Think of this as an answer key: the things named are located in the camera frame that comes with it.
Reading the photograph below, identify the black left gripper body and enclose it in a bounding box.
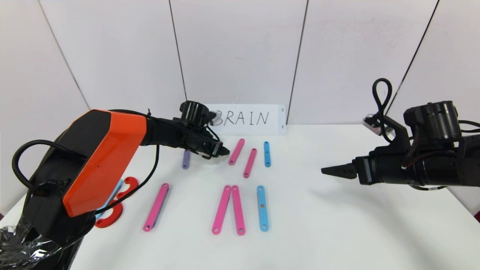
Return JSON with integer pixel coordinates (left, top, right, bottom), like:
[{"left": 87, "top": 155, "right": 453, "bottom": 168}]
[{"left": 190, "top": 130, "right": 224, "bottom": 159}]

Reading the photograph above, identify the white BRAIN sign card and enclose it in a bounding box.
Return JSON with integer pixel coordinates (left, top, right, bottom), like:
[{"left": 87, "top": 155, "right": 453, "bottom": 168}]
[{"left": 202, "top": 104, "right": 286, "bottom": 135}]

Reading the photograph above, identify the long pink bar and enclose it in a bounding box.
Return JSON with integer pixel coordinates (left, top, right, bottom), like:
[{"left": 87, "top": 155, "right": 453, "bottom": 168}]
[
  {"left": 231, "top": 185, "right": 246, "bottom": 236},
  {"left": 143, "top": 183, "right": 170, "bottom": 232},
  {"left": 212, "top": 185, "right": 232, "bottom": 235}
]

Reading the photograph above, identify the black right arm cable loop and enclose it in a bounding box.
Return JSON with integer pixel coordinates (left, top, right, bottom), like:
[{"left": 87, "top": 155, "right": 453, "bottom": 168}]
[{"left": 372, "top": 78, "right": 393, "bottom": 143}]

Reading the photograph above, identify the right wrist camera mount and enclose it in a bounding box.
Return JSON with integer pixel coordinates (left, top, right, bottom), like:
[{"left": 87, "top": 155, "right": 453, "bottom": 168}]
[{"left": 362, "top": 112, "right": 410, "bottom": 152}]

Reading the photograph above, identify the crinkled clear plastic wrap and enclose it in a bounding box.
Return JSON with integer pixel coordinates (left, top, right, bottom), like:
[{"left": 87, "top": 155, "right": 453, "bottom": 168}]
[{"left": 0, "top": 221, "right": 87, "bottom": 270}]

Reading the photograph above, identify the short pink bar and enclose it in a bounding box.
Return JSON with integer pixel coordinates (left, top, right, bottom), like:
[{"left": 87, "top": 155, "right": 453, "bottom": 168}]
[{"left": 229, "top": 138, "right": 245, "bottom": 166}]

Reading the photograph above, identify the large red C piece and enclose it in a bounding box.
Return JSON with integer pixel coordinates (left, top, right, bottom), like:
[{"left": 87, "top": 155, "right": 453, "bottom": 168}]
[
  {"left": 116, "top": 176, "right": 139, "bottom": 200},
  {"left": 94, "top": 201, "right": 124, "bottom": 229}
]

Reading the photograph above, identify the dark pink bar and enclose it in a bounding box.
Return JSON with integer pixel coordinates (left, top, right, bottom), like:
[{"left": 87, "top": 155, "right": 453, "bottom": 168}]
[{"left": 243, "top": 148, "right": 258, "bottom": 178}]

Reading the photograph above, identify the blue bar with orange underside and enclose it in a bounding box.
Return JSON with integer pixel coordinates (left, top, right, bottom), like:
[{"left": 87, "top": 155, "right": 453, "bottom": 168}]
[{"left": 257, "top": 185, "right": 270, "bottom": 232}]

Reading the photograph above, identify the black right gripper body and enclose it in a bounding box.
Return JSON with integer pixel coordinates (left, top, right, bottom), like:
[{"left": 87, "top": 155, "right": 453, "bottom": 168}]
[{"left": 354, "top": 155, "right": 420, "bottom": 185}]

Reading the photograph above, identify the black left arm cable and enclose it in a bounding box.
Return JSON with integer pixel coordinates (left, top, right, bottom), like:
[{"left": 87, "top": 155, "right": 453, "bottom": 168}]
[{"left": 11, "top": 139, "right": 160, "bottom": 218}]

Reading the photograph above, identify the long light blue bar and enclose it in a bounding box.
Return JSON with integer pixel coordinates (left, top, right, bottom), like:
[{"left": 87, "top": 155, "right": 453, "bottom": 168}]
[{"left": 98, "top": 179, "right": 124, "bottom": 218}]

